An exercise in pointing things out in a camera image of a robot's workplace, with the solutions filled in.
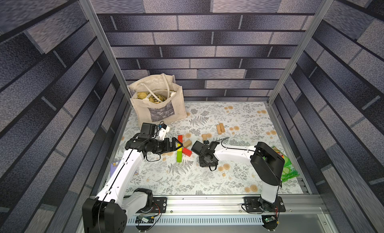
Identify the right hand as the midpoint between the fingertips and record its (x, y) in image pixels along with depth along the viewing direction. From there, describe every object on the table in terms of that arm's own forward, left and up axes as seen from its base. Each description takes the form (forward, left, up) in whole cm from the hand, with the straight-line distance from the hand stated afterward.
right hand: (204, 162), depth 89 cm
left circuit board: (-29, +30, +1) cm, 42 cm away
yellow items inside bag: (+31, +37, +27) cm, 56 cm away
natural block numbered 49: (+24, -11, +1) cm, 26 cm away
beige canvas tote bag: (+29, +29, +25) cm, 48 cm away
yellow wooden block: (+6, +15, +5) cm, 16 cm away
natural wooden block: (+11, +11, +3) cm, 16 cm away
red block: (+15, +15, +2) cm, 22 cm away
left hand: (+1, +15, +19) cm, 24 cm away
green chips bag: (-8, -45, +7) cm, 46 cm away
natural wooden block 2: (+25, -13, +1) cm, 28 cm away
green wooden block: (+2, +15, +2) cm, 16 cm away
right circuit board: (-28, -33, -4) cm, 43 cm away
